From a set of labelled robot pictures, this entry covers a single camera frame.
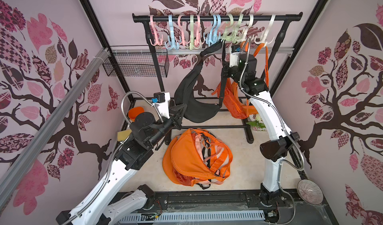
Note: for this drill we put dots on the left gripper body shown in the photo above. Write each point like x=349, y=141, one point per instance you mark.
x=174, y=116

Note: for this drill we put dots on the black sling bag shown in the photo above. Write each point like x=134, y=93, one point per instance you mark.
x=199, y=112

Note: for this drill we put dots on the dark orange bag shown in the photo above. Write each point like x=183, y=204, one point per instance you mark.
x=227, y=93

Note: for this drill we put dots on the orange sling bag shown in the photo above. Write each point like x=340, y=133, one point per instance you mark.
x=251, y=109

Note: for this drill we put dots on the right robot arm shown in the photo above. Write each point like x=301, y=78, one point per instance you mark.
x=281, y=138

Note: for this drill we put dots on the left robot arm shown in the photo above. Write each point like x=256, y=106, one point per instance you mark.
x=126, y=160

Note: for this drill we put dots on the blue hook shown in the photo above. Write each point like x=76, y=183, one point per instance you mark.
x=211, y=38
x=172, y=43
x=216, y=34

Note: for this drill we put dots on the white hook far right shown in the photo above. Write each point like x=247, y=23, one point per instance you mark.
x=263, y=38

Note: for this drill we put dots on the white hook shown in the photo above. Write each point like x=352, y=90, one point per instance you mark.
x=245, y=31
x=263, y=38

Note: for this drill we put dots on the pink hook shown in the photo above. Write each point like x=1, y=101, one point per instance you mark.
x=198, y=42
x=182, y=37
x=156, y=41

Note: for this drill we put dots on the pink hook far left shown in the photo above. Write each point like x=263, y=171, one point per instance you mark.
x=156, y=41

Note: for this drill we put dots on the orange plastic cup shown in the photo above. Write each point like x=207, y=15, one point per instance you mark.
x=134, y=112

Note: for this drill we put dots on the pile of orange bags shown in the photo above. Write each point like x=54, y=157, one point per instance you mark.
x=194, y=177

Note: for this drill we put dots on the floral tray with flower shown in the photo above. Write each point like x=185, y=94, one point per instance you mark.
x=256, y=123

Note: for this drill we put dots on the yellow sponge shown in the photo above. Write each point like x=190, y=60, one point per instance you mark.
x=123, y=135

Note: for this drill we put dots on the black clothes rack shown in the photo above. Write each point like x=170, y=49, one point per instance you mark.
x=287, y=19

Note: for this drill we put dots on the clear glass dish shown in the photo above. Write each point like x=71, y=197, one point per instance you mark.
x=310, y=192

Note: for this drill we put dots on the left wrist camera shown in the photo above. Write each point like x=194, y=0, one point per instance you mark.
x=161, y=103

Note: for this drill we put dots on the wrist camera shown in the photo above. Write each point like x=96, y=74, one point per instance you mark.
x=161, y=103
x=235, y=51

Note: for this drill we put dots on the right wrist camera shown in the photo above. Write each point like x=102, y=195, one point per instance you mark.
x=235, y=51

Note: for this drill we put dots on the black wire basket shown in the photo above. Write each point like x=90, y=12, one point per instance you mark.
x=137, y=65

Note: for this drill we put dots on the aluminium rail back wall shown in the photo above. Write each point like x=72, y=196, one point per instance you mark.
x=141, y=50

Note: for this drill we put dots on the aluminium rail wall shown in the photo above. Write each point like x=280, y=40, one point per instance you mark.
x=27, y=157
x=141, y=50

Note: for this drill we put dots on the aluminium rail left wall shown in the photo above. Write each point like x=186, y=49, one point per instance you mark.
x=27, y=157

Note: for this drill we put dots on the white slotted cable duct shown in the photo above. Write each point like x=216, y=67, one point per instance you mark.
x=188, y=217

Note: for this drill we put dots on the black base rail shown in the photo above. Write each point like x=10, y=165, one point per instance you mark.
x=193, y=199

